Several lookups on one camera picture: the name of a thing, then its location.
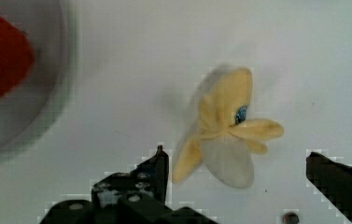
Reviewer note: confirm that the yellow plush peeled banana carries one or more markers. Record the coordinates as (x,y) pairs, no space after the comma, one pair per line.
(224,138)

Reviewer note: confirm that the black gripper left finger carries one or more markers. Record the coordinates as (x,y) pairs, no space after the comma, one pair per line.
(135,197)

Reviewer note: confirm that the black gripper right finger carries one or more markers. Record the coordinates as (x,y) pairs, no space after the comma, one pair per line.
(333,180)

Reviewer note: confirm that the grey round plate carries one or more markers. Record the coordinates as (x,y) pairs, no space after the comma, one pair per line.
(45,24)

